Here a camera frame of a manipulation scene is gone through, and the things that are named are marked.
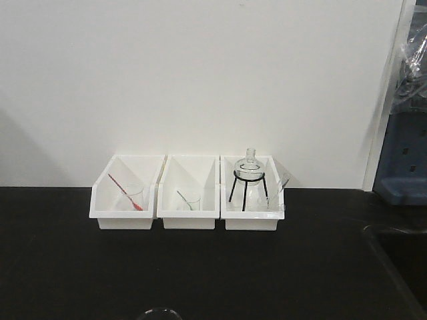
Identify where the black lab sink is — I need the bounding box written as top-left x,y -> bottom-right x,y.
362,225 -> 426,319

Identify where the white left storage bin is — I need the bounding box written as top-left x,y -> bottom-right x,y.
89,155 -> 167,230

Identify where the black metal tripod stand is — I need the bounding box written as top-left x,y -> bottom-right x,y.
228,170 -> 268,212

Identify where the clear beaker right bin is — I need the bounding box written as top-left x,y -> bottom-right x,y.
266,195 -> 286,212

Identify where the clear beaker middle bin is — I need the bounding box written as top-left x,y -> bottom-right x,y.
184,193 -> 201,211

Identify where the red pipette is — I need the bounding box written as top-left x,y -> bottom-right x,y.
107,173 -> 143,211

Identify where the dark round object bottom edge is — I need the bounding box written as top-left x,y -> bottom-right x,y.
137,307 -> 182,320

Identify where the clear beaker bin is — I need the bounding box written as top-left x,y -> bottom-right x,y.
266,195 -> 286,212
124,184 -> 143,207
184,193 -> 201,211

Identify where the white right storage bin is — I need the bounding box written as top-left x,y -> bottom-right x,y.
220,155 -> 285,231

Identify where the white storage bin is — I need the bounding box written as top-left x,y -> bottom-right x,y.
157,155 -> 220,230
89,155 -> 167,230
220,155 -> 285,231

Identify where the clear plastic bag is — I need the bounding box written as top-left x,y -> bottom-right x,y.
390,24 -> 426,114

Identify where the white middle storage bin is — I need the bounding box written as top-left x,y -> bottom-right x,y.
157,155 -> 220,230

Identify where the clear round glass flask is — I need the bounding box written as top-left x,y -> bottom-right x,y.
234,148 -> 265,185

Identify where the blue plastic drying rack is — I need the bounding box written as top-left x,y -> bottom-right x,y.
372,0 -> 427,206

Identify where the clear beaker left bin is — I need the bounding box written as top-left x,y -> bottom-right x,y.
124,184 -> 143,207

